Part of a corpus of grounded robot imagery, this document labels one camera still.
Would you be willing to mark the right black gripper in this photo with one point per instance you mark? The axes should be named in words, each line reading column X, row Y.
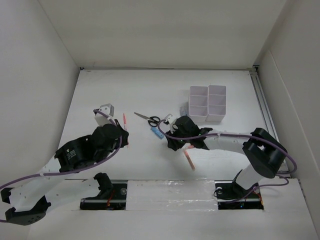
column 173, row 144

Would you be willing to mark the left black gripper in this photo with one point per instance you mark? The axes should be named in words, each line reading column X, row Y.
column 125, row 137

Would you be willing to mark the red highlighter pen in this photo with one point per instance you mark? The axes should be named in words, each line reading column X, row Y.
column 189, row 160
column 125, row 127

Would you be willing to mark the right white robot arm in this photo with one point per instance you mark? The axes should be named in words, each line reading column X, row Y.
column 264, row 153

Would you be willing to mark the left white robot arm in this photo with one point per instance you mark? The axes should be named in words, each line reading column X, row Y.
column 31, row 201

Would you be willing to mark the blue capped glue pen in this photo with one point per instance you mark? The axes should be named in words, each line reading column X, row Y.
column 184, row 109

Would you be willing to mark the left white compartment container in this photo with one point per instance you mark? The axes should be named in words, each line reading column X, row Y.
column 198, row 103

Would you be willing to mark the white compartment container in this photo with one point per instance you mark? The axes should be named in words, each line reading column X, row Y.
column 216, row 103
column 198, row 103

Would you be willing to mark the right white compartment container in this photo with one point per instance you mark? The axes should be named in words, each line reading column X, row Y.
column 216, row 103

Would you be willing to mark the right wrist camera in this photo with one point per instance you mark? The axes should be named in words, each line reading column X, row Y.
column 170, row 120

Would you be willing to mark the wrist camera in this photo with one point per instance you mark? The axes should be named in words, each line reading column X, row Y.
column 104, row 114
column 170, row 120

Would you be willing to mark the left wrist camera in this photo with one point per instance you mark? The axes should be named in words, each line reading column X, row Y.
column 104, row 114

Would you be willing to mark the black handled scissors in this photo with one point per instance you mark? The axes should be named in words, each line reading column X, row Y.
column 153, row 121

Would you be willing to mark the aluminium side rail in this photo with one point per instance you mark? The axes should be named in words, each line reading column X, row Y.
column 262, row 102

